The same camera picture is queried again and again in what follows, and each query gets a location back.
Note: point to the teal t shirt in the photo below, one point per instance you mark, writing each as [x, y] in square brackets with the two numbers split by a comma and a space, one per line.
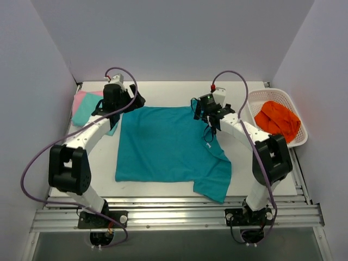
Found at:
[159, 144]

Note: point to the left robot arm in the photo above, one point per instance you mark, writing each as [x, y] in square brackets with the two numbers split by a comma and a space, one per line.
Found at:
[69, 168]

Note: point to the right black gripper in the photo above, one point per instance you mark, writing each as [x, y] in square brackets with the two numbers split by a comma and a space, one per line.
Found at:
[199, 109]

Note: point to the aluminium rail frame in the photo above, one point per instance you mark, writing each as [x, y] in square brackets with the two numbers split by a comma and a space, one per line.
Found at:
[174, 206]

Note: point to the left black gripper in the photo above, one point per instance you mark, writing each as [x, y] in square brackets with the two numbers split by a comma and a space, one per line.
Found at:
[135, 95]

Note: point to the folded pink t shirt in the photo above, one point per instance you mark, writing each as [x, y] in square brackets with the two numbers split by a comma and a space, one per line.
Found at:
[78, 97]

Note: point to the folded mint t shirt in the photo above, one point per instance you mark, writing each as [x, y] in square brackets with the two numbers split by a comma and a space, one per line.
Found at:
[86, 108]

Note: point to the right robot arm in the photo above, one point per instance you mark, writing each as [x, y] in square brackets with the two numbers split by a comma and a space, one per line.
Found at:
[271, 161]

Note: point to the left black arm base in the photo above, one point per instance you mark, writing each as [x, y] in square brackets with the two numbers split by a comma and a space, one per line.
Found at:
[93, 221]

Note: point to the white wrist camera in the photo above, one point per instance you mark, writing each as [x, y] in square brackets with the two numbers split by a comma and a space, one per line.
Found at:
[219, 94]
[117, 79]

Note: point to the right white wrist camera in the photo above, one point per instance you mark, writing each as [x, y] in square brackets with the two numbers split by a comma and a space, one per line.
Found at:
[219, 94]

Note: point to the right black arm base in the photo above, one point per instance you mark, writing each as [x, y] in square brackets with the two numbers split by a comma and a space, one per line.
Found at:
[242, 217]

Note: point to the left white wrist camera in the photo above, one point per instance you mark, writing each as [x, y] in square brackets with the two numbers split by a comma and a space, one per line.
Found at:
[117, 79]

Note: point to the orange t shirt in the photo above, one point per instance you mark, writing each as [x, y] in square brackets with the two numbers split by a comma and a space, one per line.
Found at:
[275, 118]

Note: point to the white plastic basket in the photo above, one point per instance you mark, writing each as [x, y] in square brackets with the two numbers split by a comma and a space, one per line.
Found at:
[257, 98]

